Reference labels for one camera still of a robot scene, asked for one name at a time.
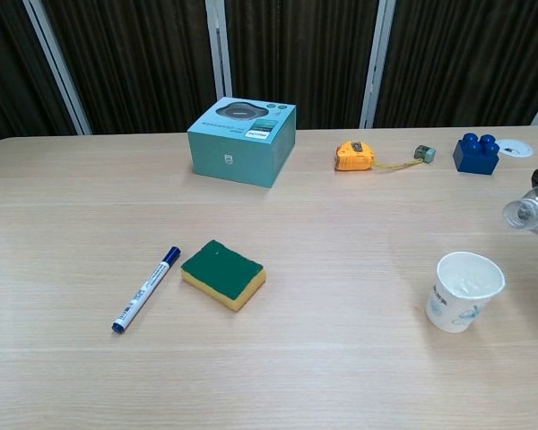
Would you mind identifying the transparent plastic water bottle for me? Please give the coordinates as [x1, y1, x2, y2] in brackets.
[501, 185, 538, 235]

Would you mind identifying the white paper cup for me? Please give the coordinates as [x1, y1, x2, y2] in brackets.
[425, 251, 507, 334]

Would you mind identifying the blue toy building block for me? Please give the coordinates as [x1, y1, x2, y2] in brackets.
[452, 132, 500, 175]

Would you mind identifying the dark ribbed partition panel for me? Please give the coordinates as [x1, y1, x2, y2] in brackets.
[374, 0, 538, 129]
[225, 0, 381, 132]
[42, 0, 220, 134]
[0, 0, 80, 148]

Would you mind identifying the yellow tape measure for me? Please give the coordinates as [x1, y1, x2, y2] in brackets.
[334, 140, 425, 173]

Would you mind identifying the teal cardboard product box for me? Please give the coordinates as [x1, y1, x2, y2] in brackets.
[187, 96, 297, 188]

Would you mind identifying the green and yellow sponge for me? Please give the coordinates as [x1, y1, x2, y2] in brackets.
[179, 238, 268, 313]

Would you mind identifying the blue whiteboard marker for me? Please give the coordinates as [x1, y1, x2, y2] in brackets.
[111, 245, 182, 334]

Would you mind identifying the white table cable grommet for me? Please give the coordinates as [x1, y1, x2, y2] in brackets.
[494, 137, 534, 158]

